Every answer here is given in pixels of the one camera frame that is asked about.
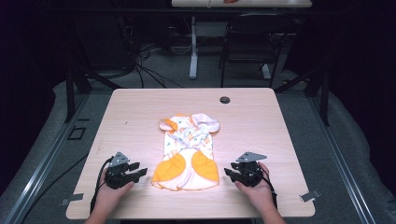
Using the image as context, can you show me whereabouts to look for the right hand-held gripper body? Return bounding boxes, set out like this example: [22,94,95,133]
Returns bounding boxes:
[235,151,265,188]

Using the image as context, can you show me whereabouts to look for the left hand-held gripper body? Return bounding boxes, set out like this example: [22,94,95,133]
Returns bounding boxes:
[105,151,135,190]

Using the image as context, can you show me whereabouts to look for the person's left hand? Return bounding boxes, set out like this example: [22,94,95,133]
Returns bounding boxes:
[93,169,135,208]

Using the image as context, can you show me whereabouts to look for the person's right hand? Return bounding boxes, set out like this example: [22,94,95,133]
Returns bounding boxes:
[234,161,277,213]

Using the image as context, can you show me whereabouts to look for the grey tape strip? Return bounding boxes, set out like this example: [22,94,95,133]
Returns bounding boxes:
[60,192,85,207]
[299,189,322,203]

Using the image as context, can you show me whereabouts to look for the white and orange baby garment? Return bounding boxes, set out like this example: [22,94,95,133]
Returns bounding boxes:
[150,112,221,192]

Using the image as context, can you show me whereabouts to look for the black metal stand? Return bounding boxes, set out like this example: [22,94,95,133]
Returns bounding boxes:
[274,60,332,127]
[63,18,121,123]

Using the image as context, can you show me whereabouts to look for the white table leg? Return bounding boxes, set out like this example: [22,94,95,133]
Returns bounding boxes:
[189,16,199,80]

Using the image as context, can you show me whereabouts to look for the black folding chair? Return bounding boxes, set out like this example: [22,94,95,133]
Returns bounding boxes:
[219,12,294,89]

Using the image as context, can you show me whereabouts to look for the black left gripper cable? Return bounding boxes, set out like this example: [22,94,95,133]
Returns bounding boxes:
[89,156,114,216]

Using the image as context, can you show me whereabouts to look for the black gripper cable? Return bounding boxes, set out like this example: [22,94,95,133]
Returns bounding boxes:
[89,156,114,216]
[261,173,278,210]

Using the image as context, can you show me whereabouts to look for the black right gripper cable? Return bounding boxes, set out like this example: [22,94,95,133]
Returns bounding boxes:
[261,173,278,210]

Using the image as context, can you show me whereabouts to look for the aluminium floor rail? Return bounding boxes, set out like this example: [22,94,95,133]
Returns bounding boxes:
[2,92,92,224]
[307,92,378,224]

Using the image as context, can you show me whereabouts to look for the black floor cables bundle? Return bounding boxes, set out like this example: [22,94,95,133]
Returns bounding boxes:
[132,41,188,90]

